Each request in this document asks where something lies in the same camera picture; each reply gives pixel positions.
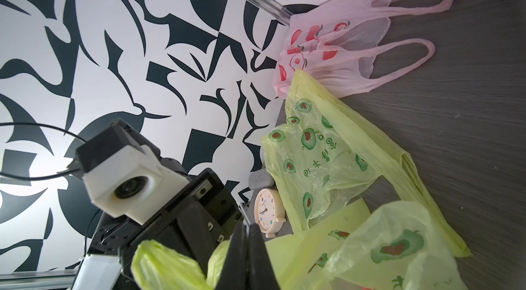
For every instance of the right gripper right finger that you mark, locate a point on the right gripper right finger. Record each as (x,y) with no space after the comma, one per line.
(260,274)

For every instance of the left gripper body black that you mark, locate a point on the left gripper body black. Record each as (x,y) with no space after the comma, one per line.
(193,223)

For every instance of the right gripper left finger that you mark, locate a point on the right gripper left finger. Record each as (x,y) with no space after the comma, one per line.
(234,272)

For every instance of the green avocado plastic bag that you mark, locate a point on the green avocado plastic bag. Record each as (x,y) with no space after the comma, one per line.
(395,247)

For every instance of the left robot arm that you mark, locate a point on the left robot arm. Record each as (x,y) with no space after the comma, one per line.
(105,272)

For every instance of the pink plastic bag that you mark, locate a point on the pink plastic bag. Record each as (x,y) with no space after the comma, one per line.
(337,44)

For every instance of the beige alarm clock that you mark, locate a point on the beige alarm clock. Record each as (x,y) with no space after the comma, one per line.
(269,212)

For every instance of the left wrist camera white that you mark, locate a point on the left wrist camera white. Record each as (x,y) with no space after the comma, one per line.
(125,174)

